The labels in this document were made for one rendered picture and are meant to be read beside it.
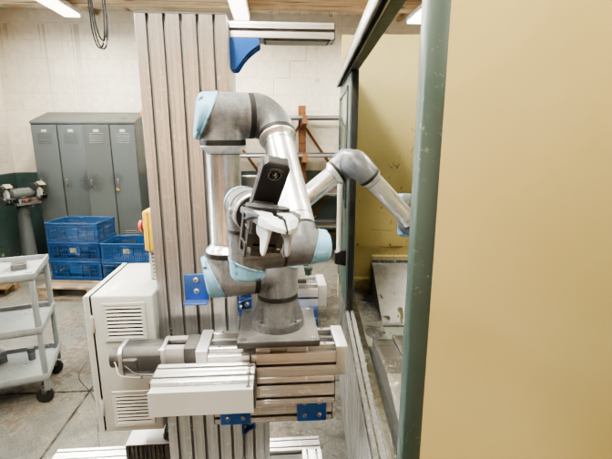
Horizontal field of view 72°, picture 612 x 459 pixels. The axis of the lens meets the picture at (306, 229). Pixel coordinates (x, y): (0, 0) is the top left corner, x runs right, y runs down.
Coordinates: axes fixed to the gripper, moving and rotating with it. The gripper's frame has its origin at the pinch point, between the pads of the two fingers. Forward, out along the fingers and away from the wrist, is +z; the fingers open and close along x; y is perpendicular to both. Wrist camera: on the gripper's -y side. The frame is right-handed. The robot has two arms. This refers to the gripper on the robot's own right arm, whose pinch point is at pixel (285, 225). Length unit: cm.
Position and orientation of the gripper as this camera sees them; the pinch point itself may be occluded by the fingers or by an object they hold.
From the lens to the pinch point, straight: 57.5
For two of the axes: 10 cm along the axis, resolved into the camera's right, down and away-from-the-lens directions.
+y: -1.3, 9.8, 1.8
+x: -9.4, -0.7, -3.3
